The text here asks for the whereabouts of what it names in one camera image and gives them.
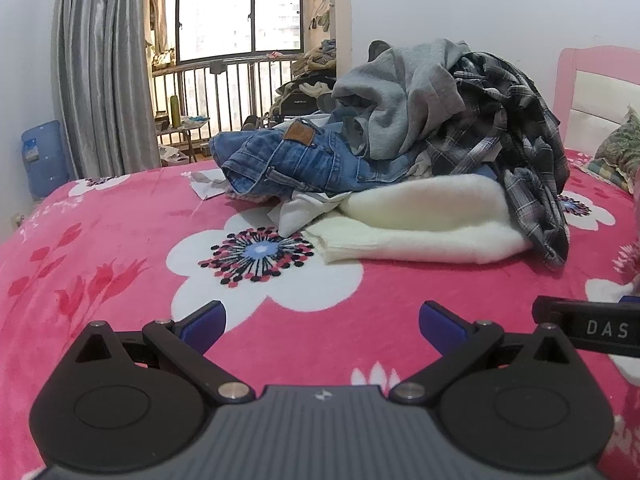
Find grey white cloth scrap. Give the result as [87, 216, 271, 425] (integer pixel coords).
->
[189, 169, 228, 202]

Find patterned pillow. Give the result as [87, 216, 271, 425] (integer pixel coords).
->
[570, 107, 640, 196]

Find white cloth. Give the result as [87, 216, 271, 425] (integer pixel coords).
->
[272, 191, 351, 237]

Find grey sweatshirt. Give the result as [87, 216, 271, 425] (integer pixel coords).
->
[331, 37, 473, 161]

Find blue water jug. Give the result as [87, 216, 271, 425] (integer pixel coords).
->
[21, 120, 71, 200]

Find pink floral blanket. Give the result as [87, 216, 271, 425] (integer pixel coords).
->
[0, 147, 640, 480]

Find balcony table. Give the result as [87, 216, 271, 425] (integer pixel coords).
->
[154, 120, 213, 166]

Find pink headboard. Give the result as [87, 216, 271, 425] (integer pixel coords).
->
[552, 45, 640, 161]

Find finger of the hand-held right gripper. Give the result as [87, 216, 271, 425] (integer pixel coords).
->
[532, 296, 640, 357]

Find black stroller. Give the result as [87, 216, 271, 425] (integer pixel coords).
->
[270, 87, 323, 126]

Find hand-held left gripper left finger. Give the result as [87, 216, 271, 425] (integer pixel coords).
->
[72, 300, 256, 406]

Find grey curtain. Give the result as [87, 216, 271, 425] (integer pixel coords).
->
[50, 0, 163, 181]

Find blue jeans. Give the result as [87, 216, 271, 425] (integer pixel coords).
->
[209, 117, 436, 196]

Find hanging clothes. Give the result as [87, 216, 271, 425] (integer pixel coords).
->
[148, 0, 168, 53]

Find window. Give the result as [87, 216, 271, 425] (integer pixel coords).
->
[165, 0, 305, 63]

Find dark plaid shirt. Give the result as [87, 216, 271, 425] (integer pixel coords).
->
[425, 50, 571, 271]

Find balcony clothes pile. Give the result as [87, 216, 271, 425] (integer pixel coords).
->
[275, 39, 341, 111]

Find cream fleece garment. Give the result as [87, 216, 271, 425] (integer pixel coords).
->
[302, 176, 533, 265]

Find balcony railing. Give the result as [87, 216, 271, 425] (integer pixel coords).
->
[150, 52, 303, 133]

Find hanging gloves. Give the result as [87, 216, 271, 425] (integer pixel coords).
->
[310, 0, 335, 31]

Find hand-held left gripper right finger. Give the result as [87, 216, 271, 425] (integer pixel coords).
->
[389, 301, 576, 405]

